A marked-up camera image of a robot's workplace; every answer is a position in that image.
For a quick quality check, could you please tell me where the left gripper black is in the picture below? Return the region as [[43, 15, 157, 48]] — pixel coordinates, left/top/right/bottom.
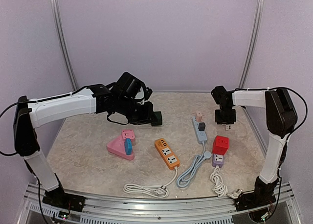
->
[[116, 95, 158, 125]]

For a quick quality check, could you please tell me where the white plug adapter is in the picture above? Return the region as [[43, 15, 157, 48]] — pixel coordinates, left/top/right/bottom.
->
[[225, 125, 231, 131]]

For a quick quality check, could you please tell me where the dark green cube socket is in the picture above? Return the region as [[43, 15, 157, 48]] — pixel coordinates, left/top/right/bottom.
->
[[151, 111, 163, 126]]

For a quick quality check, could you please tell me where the dark grey charger plug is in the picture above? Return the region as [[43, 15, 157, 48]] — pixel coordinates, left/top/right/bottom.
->
[[198, 122, 206, 132]]

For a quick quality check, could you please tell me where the pink charger plug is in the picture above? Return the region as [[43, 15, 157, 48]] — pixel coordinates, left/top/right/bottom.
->
[[195, 111, 202, 122]]

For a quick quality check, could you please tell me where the red cube socket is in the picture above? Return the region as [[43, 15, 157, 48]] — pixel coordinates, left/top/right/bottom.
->
[[212, 135, 229, 155]]

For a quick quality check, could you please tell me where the light blue power strip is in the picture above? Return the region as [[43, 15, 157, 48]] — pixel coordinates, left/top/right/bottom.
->
[[192, 116, 208, 144]]

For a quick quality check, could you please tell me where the purple power strip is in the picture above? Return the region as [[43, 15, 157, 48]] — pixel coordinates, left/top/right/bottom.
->
[[212, 154, 224, 168]]

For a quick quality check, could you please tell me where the orange power strip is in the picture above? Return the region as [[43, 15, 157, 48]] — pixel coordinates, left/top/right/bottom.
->
[[155, 138, 180, 170]]

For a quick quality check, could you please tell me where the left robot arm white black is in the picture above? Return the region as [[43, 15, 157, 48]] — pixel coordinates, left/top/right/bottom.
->
[[13, 84, 158, 207]]

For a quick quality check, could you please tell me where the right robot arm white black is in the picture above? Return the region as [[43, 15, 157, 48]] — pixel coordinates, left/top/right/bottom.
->
[[211, 86, 298, 206]]

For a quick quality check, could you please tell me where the pink square plug adapter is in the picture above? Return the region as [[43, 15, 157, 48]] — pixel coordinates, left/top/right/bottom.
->
[[121, 130, 135, 142]]

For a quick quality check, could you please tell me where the blue plug adapter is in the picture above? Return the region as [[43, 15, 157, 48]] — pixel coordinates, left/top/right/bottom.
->
[[124, 138, 133, 156]]

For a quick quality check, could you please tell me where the pink triangular socket base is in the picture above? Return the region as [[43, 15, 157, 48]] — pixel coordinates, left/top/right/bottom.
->
[[107, 135, 134, 160]]

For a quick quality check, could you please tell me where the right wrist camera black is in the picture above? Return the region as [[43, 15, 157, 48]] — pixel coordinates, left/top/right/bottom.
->
[[211, 86, 228, 106]]

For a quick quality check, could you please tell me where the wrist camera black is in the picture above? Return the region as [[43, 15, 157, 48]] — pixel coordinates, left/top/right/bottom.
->
[[211, 86, 228, 106], [111, 72, 143, 99]]

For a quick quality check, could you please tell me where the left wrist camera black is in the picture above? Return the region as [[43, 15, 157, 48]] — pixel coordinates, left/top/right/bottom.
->
[[111, 72, 143, 99]]

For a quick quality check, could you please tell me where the white cable of purple strip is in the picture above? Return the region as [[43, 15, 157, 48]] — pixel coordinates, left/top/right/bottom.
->
[[210, 166, 244, 199]]

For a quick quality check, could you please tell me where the light blue cable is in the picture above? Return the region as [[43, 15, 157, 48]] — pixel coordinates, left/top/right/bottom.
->
[[176, 141, 213, 189]]

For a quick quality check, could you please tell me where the white cable of orange strip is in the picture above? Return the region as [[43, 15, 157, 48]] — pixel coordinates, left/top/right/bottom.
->
[[123, 168, 179, 199]]

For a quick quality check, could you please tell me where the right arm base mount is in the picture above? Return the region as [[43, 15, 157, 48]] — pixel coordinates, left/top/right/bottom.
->
[[235, 177, 278, 211]]

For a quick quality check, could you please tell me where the aluminium front rail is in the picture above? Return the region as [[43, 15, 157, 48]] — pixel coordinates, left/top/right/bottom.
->
[[15, 183, 303, 224]]

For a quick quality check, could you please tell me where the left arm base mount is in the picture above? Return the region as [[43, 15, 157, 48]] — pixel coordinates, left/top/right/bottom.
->
[[43, 185, 86, 212]]

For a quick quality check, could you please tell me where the right aluminium corner post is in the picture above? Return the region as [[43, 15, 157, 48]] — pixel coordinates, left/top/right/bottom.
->
[[239, 0, 265, 89]]

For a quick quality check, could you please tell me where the aluminium corner post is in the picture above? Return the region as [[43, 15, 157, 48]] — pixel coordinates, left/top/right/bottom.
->
[[50, 0, 78, 90], [239, 0, 265, 89]]

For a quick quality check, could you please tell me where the left aluminium corner post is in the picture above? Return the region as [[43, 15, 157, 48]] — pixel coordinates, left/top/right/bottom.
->
[[50, 0, 78, 90]]

